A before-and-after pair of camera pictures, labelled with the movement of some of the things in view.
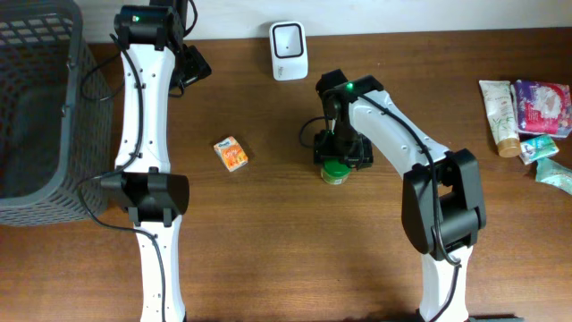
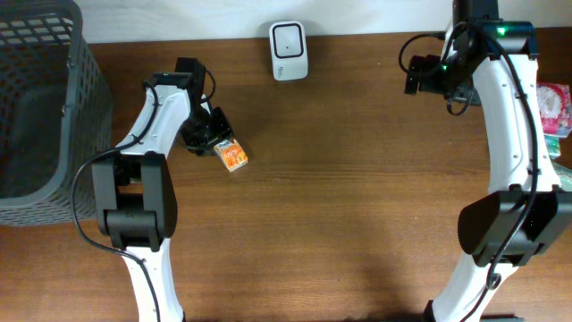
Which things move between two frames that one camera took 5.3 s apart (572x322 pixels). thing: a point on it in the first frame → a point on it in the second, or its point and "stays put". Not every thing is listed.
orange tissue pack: x=231 y=154 stays put
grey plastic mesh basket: x=55 y=115 stays put
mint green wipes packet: x=550 y=171 stays put
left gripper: x=197 y=66 → x=197 y=142
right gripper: x=363 y=155 → x=424 y=79
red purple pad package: x=542 y=108 stays put
